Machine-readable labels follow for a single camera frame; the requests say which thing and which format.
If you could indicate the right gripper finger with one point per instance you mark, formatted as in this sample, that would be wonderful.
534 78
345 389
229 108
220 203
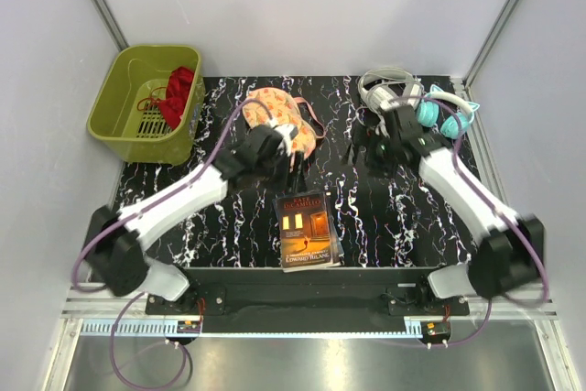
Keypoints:
360 134
350 157

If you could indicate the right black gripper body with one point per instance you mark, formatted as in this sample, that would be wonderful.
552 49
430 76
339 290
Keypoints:
381 157

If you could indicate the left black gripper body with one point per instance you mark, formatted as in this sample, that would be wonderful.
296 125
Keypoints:
277 175

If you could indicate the pink patterned mesh laundry bag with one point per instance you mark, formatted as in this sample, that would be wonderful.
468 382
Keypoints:
285 109

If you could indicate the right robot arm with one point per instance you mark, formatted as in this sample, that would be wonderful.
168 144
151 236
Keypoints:
510 248

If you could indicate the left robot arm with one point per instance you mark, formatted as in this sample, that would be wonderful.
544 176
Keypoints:
116 242

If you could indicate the red bra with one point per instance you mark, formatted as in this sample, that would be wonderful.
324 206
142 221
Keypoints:
171 99

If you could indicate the white grey headphones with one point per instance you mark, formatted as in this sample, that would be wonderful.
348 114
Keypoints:
382 90

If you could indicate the orange paperback book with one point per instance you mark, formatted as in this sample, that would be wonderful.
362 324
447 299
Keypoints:
308 238

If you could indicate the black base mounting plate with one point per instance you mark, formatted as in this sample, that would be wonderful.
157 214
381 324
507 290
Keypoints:
269 301

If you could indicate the olive green plastic basket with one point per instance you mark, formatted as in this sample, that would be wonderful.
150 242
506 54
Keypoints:
144 137

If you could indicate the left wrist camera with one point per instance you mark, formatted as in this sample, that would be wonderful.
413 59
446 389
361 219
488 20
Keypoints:
267 141

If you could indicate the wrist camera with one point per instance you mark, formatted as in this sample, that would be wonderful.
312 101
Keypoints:
267 141
401 123

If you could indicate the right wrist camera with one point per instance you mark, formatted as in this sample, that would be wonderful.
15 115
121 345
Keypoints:
401 123

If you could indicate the aluminium frame rail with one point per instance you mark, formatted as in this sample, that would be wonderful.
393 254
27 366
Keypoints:
133 343

